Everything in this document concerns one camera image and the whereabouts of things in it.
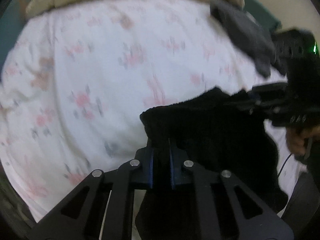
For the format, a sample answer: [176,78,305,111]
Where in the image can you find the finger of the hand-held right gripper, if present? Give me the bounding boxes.
[247,82,288,99]
[225,99,288,117]

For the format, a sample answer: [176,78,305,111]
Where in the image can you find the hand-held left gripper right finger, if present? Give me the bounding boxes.
[169,137,294,240]

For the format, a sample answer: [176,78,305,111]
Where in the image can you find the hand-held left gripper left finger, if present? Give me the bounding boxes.
[30,137,154,240]

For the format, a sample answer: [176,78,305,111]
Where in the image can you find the black pants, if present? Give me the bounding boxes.
[135,86,288,240]

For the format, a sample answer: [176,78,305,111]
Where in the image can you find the person's right hand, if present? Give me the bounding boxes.
[285,125,314,162]

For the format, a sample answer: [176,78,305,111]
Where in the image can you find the teal padded bed surround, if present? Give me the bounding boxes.
[0,2,28,63]
[244,0,282,30]

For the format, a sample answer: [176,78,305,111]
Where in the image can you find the dark grey garment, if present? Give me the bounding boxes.
[209,0,278,78]

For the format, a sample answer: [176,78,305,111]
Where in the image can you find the floral bed sheet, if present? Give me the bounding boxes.
[0,0,308,223]

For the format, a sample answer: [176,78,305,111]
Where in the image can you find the thin black cable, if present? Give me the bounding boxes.
[276,152,293,180]

